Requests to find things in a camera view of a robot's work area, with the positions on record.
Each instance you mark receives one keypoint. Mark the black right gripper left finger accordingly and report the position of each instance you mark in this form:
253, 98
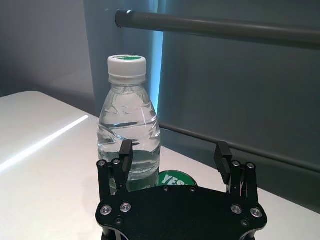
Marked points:
125, 165

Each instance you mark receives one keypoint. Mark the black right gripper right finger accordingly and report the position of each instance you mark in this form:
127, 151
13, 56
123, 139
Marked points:
222, 162

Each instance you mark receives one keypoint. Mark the clear water bottle green label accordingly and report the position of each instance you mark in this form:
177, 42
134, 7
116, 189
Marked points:
128, 120

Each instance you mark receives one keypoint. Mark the green YES button black base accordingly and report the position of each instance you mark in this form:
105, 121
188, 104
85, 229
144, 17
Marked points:
175, 178

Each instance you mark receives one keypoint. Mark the grey blind bottom rail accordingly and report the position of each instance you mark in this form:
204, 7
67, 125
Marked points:
212, 26

